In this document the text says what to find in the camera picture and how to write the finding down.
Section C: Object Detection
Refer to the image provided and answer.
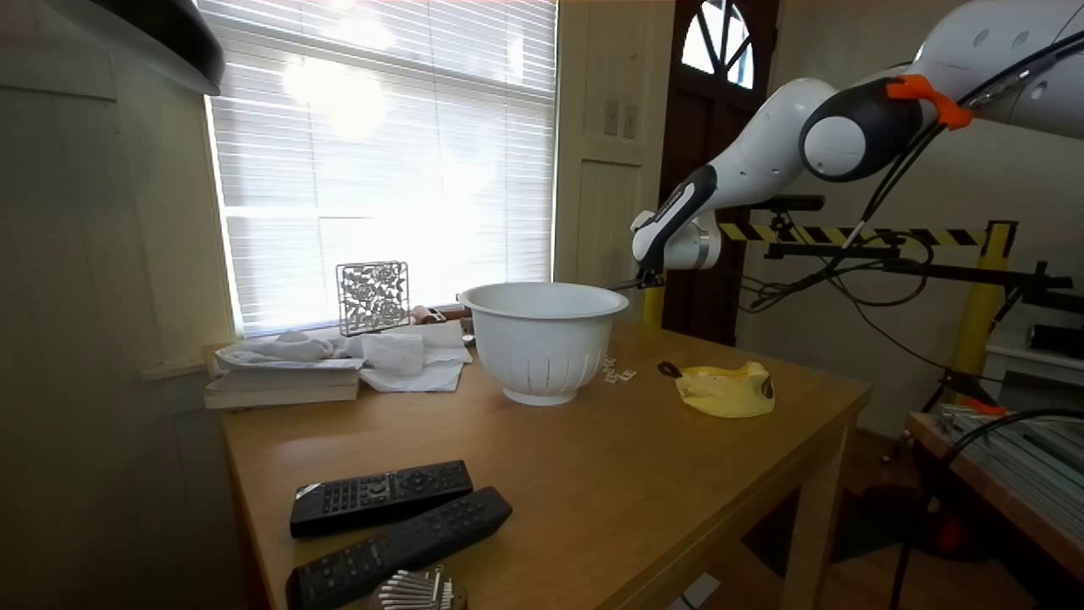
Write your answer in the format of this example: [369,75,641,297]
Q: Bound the black remote control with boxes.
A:
[289,460,473,540]
[289,489,511,610]

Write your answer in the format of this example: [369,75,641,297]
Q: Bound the yellow black striped barrier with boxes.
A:
[641,217,1025,375]

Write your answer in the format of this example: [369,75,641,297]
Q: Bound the white crumpled paper towel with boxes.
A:
[360,327,471,393]

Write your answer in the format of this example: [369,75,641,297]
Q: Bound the dark wooden door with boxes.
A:
[659,0,779,341]

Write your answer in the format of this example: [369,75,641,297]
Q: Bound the white window blinds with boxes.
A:
[196,0,557,331]

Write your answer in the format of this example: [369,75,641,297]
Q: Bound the patterned white cube box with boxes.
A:
[336,260,409,337]

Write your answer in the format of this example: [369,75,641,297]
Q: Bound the lower black remote control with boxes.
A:
[289,489,511,610]

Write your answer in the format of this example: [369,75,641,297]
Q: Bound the yellow cloth pouch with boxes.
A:
[675,362,774,419]

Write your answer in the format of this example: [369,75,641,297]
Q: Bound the white plastic bowl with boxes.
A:
[456,282,625,407]

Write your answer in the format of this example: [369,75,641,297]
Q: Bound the upper black remote control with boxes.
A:
[289,460,473,540]

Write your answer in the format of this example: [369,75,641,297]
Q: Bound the wooden side shelf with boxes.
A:
[904,404,1084,589]

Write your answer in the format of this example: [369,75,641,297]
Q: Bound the silver foil cup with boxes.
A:
[377,569,465,610]

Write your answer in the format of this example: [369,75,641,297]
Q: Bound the black camera on stand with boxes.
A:
[741,192,823,214]

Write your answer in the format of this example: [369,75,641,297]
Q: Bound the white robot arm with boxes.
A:
[631,0,1084,284]

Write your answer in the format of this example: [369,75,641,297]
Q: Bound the scattered letter tiles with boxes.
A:
[602,360,635,387]

